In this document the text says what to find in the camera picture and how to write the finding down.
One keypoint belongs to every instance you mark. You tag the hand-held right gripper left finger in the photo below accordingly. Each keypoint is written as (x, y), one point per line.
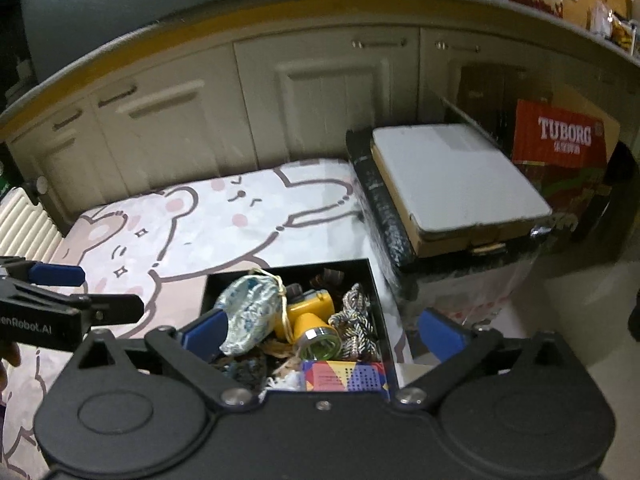
(210, 330)

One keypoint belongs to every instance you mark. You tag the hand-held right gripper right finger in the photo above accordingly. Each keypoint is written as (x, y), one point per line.
(440, 335)

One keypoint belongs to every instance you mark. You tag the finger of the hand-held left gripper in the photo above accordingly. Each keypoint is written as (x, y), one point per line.
(110, 307)
(55, 275)

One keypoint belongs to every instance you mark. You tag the blue white patterned pouch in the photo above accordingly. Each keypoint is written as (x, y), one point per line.
(250, 310)

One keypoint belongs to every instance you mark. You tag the beige flower hair clip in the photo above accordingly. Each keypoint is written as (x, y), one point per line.
(280, 352)

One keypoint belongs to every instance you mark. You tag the white yarn bundle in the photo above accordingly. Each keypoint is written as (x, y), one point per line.
(285, 382)

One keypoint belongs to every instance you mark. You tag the black cardboard box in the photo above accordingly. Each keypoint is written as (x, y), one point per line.
(290, 272)

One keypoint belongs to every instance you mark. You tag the colourful card box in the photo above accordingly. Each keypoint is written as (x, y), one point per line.
(345, 377)

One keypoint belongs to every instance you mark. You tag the person's left hand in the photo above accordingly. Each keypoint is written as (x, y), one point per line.
(9, 356)

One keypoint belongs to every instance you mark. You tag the bear printed blanket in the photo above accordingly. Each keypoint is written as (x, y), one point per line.
(200, 220)

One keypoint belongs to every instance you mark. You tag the black wrapped crate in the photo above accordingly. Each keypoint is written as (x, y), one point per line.
(385, 220)

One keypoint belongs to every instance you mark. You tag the white tablet case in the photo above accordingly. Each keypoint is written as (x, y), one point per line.
(450, 175)

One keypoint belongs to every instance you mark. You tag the red beer carton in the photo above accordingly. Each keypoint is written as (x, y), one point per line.
(560, 135)

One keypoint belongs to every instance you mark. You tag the brown cardboard box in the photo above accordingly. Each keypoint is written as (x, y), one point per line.
(480, 90)

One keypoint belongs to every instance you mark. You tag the cream kitchen cabinet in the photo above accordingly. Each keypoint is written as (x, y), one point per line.
(325, 95)

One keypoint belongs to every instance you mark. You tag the dark grey countertop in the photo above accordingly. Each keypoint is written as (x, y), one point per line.
(200, 15)

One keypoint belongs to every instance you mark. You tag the bagged snacks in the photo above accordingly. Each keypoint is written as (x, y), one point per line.
(620, 30)

